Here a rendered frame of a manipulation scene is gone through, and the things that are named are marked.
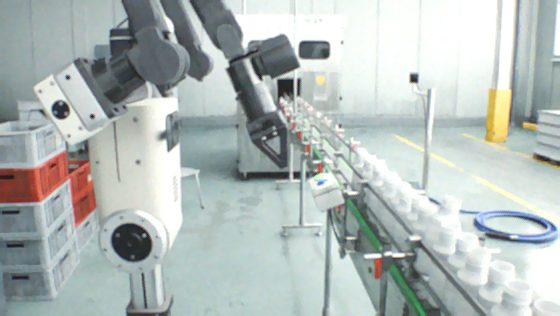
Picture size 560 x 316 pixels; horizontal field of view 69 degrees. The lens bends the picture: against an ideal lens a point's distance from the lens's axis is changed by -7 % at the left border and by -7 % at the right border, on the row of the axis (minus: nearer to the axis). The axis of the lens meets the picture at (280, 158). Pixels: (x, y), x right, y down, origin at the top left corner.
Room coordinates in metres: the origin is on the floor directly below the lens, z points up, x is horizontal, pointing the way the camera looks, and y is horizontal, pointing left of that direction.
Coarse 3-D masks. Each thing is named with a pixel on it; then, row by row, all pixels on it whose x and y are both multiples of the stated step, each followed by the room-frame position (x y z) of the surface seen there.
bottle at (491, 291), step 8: (496, 264) 0.58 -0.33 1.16; (504, 264) 0.58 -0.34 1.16; (488, 272) 0.57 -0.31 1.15; (496, 272) 0.56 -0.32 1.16; (504, 272) 0.55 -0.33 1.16; (512, 272) 0.55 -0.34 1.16; (488, 280) 0.57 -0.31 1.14; (496, 280) 0.56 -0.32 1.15; (504, 280) 0.55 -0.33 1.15; (480, 288) 0.58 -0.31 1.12; (488, 288) 0.56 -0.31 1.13; (496, 288) 0.55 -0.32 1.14; (480, 296) 0.57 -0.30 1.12; (488, 296) 0.55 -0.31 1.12; (496, 296) 0.55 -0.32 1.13; (480, 304) 0.56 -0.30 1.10; (488, 304) 0.55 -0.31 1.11; (496, 304) 0.54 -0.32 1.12; (488, 312) 0.55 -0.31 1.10
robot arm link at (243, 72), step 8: (240, 56) 0.79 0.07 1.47; (248, 56) 0.77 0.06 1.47; (232, 64) 0.77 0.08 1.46; (240, 64) 0.76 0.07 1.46; (248, 64) 0.76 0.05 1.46; (256, 64) 0.78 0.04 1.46; (264, 64) 0.77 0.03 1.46; (232, 72) 0.76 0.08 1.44; (240, 72) 0.76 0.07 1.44; (248, 72) 0.76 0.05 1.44; (256, 72) 0.77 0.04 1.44; (264, 72) 0.77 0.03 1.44; (232, 80) 0.77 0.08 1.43; (240, 80) 0.76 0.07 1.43; (248, 80) 0.76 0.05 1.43; (256, 80) 0.77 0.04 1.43; (240, 88) 0.76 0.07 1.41
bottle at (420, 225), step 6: (420, 204) 0.87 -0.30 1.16; (426, 204) 0.88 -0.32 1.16; (432, 204) 0.87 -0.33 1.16; (420, 210) 0.86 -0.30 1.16; (426, 210) 0.85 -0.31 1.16; (432, 210) 0.85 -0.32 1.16; (420, 216) 0.85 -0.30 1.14; (426, 216) 0.85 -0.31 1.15; (414, 222) 0.87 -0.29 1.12; (420, 222) 0.85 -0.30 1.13; (426, 222) 0.85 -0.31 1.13; (414, 228) 0.85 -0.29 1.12; (420, 228) 0.84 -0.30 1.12; (426, 228) 0.84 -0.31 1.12; (420, 234) 0.84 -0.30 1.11
